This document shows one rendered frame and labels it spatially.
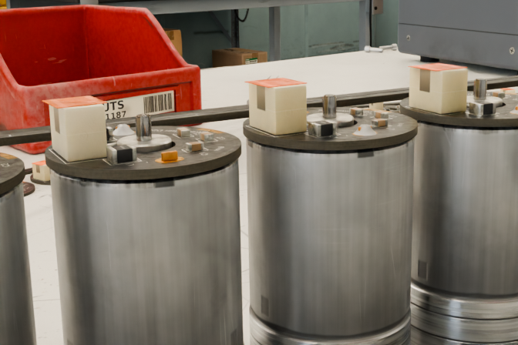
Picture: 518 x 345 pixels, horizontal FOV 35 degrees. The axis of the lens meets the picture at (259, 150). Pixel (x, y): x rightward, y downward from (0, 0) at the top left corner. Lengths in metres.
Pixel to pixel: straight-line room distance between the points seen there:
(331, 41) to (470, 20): 5.57
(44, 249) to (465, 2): 0.43
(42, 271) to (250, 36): 5.46
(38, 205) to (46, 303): 0.09
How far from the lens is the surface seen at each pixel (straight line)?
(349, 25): 6.31
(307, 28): 6.01
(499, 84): 0.16
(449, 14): 0.64
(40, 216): 0.29
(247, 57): 5.10
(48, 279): 0.24
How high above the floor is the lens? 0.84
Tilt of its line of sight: 13 degrees down
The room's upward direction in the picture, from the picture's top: 1 degrees counter-clockwise
